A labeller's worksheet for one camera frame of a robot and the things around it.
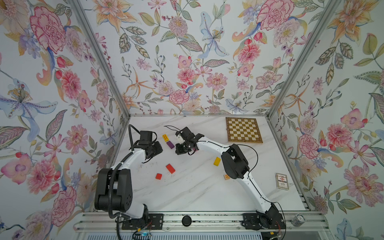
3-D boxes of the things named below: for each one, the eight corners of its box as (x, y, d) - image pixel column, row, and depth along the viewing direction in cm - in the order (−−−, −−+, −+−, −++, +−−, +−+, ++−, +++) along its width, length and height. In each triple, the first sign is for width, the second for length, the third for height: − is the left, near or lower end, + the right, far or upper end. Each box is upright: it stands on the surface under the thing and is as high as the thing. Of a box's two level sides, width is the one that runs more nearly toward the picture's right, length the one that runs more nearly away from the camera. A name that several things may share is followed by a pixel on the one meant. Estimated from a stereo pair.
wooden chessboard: (228, 143, 107) (229, 141, 106) (224, 119, 122) (224, 117, 120) (262, 143, 107) (264, 141, 106) (254, 119, 122) (255, 117, 121)
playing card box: (276, 187, 87) (277, 186, 86) (274, 173, 93) (276, 172, 91) (286, 190, 86) (288, 189, 85) (284, 176, 92) (286, 174, 90)
